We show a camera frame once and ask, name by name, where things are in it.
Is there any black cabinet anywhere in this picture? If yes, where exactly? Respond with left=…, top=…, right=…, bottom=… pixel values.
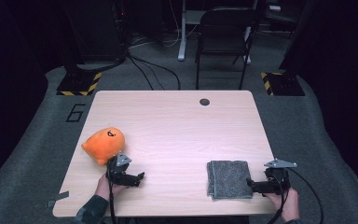
left=62, top=0, right=129, bottom=64

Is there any black tape floor mark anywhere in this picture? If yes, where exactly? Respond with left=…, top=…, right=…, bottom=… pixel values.
left=65, top=104, right=87, bottom=123

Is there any person's right hand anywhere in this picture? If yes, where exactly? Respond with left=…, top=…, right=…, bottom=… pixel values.
left=265, top=187, right=301, bottom=223

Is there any orange plush toy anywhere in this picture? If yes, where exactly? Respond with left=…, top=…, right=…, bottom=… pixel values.
left=81, top=127, right=126, bottom=165

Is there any black striped stand base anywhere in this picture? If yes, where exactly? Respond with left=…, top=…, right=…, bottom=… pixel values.
left=56, top=71, right=103, bottom=97
left=259, top=71, right=306, bottom=97

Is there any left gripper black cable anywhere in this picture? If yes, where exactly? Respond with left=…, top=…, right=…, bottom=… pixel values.
left=105, top=160, right=119, bottom=224

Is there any white desk leg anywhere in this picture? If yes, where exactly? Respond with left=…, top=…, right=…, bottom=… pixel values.
left=177, top=0, right=188, bottom=62

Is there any white floor cable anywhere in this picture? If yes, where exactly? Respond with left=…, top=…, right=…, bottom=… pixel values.
left=128, top=23, right=200, bottom=49

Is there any black folding chair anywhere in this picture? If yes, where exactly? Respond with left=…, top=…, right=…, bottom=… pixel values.
left=194, top=7, right=261, bottom=91

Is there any black floor cable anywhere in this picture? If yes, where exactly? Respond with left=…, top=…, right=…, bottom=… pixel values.
left=126, top=54, right=182, bottom=91

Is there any person's left hand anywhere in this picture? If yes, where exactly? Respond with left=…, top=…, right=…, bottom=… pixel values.
left=94, top=173, right=129, bottom=202

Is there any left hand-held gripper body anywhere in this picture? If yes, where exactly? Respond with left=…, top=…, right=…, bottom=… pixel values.
left=106, top=151, right=132, bottom=185

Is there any grey tape strip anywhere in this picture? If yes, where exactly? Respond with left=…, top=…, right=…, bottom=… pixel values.
left=45, top=190, right=70, bottom=209

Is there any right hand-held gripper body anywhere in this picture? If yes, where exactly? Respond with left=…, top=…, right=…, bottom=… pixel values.
left=264, top=158, right=297, bottom=196

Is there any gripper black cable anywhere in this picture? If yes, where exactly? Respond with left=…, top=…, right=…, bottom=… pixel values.
left=105, top=160, right=119, bottom=224
left=266, top=167, right=324, bottom=224

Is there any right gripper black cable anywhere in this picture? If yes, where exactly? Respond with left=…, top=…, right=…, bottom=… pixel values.
left=266, top=167, right=324, bottom=224

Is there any grey towel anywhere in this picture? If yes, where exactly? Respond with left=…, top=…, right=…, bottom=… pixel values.
left=206, top=160, right=255, bottom=200

